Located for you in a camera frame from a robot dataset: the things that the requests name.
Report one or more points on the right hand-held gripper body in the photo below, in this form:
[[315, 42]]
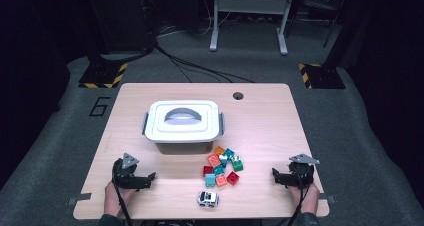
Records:
[[301, 174]]

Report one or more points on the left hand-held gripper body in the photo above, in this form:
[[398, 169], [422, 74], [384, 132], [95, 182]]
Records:
[[125, 176]]

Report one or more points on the green curved toy brick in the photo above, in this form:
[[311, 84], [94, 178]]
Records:
[[237, 166]]

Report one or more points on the red toy brick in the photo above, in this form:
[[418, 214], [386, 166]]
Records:
[[233, 178], [207, 170]]

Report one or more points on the clear plastic storage box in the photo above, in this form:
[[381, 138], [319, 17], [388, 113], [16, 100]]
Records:
[[183, 148]]

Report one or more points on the teal toy brick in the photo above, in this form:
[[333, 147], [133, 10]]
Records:
[[218, 170], [229, 153]]

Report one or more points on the small salmon toy brick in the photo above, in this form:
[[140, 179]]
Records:
[[221, 180]]

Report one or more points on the blue sloped toy brick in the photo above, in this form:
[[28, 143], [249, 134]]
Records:
[[222, 161]]

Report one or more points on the light blue toy brick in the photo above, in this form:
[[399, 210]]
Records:
[[210, 180]]

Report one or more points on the white toy car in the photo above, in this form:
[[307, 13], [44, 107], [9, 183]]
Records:
[[208, 199]]

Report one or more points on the long salmon toy brick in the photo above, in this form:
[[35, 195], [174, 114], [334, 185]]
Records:
[[214, 160]]

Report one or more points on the person's left hand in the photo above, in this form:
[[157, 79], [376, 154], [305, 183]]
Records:
[[112, 201]]

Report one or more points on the person's right hand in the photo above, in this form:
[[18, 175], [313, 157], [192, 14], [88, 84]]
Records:
[[310, 201]]

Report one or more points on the grey tape strip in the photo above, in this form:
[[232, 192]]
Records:
[[328, 198], [80, 198]]

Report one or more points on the black hazard-striped stand base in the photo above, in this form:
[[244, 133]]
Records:
[[325, 77], [100, 74]]

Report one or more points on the black cabinet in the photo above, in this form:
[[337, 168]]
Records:
[[123, 19]]

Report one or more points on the thin black tripod leg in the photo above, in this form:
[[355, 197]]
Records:
[[335, 21]]

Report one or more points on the white metal stand frame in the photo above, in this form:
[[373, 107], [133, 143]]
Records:
[[248, 5]]

